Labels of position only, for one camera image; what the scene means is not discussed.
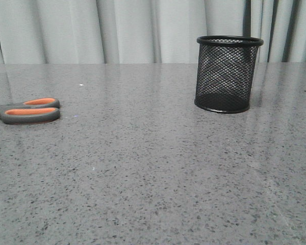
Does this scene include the grey orange handled scissors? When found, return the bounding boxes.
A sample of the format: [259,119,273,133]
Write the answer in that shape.
[0,97,60,125]

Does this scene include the black mesh pen bucket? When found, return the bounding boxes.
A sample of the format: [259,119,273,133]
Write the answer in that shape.
[194,36,264,113]

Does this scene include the white pleated curtain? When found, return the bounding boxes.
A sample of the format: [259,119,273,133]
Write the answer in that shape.
[0,1,306,64]

